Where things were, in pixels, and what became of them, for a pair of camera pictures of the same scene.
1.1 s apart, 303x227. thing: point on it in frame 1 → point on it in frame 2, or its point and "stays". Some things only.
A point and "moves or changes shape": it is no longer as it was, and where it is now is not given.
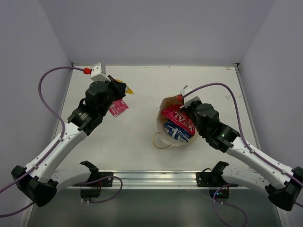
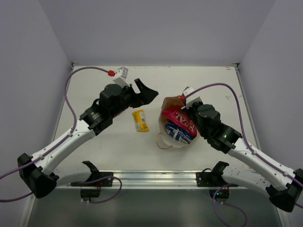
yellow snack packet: (128, 89) moves or changes shape
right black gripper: (188, 107) stays
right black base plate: (214, 178) stays
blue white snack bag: (177, 132) stays
